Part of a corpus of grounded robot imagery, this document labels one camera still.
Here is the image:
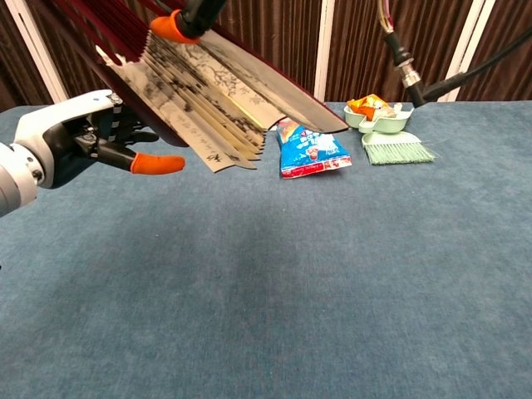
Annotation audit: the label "black cable with metal connector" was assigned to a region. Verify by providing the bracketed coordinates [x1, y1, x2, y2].
[382, 31, 532, 109]

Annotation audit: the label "coloured wire bundle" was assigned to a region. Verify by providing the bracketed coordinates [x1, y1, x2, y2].
[376, 0, 395, 37]

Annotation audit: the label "orange crumpled snack wrapper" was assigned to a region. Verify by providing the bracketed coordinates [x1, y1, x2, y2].
[347, 94, 390, 121]

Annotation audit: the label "white screen frame post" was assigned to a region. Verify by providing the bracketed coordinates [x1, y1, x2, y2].
[313, 0, 336, 103]
[3, 0, 71, 105]
[437, 0, 498, 103]

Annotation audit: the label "white crumpled paper scrap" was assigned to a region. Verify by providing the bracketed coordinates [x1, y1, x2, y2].
[376, 102, 404, 120]

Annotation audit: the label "mint green dustpan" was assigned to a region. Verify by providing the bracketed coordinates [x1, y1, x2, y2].
[342, 102, 416, 135]

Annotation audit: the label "mint green hand brush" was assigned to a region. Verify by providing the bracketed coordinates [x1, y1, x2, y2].
[360, 131, 437, 166]

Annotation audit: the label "blue snack bag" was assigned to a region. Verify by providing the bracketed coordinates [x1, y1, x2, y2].
[276, 118, 353, 180]

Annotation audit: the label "blue velvet table cloth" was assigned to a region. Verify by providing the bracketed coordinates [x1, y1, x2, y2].
[0, 101, 532, 399]

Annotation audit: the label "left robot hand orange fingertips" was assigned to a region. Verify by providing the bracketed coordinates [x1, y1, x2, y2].
[12, 89, 187, 190]

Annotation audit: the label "red ribbed paper folding fan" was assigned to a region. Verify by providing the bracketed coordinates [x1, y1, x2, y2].
[41, 0, 350, 174]

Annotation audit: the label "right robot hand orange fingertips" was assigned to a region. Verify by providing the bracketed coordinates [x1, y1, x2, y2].
[149, 0, 229, 45]

